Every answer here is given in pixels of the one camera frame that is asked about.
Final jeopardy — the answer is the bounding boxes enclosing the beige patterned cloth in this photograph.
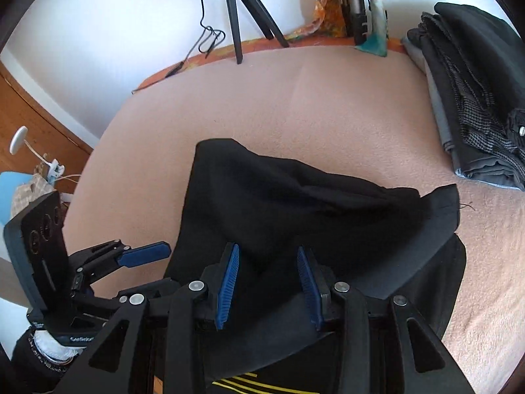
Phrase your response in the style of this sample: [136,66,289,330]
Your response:
[10,174,56,218]

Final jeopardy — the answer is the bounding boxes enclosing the pink blanket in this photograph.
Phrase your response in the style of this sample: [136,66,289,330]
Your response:
[66,43,525,394]

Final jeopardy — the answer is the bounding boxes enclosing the white cable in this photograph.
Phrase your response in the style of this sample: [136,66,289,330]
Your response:
[22,140,83,183]

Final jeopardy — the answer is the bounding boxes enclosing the stack of folded dark clothes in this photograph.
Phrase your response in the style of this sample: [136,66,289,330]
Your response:
[402,2,525,191]

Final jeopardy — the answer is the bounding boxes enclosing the orange patterned cloth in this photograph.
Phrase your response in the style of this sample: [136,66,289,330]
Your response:
[287,0,353,39]

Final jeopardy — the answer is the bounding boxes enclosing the light blue panel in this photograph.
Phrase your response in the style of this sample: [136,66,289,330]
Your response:
[0,171,33,263]

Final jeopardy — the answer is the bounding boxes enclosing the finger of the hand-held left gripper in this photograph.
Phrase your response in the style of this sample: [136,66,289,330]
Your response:
[77,239,172,280]
[88,289,132,309]

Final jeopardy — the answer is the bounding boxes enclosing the orange printed bedsheet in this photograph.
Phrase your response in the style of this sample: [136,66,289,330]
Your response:
[133,35,411,93]

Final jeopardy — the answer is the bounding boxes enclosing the doll with teal dress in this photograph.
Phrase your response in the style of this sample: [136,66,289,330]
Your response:
[353,0,392,58]

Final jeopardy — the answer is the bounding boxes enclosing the black ring light cable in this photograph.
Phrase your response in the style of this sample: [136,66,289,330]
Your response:
[164,0,226,78]

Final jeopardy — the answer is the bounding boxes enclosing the black pants with yellow print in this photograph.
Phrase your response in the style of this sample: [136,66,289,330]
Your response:
[164,137,468,394]

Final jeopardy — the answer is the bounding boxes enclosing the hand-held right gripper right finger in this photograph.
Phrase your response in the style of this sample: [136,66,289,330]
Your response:
[296,246,478,394]

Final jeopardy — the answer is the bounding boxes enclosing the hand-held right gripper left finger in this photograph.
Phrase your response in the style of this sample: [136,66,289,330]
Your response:
[53,242,241,394]

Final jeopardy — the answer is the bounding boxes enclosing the black mini tripod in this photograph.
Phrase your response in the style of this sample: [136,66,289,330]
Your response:
[213,0,290,65]

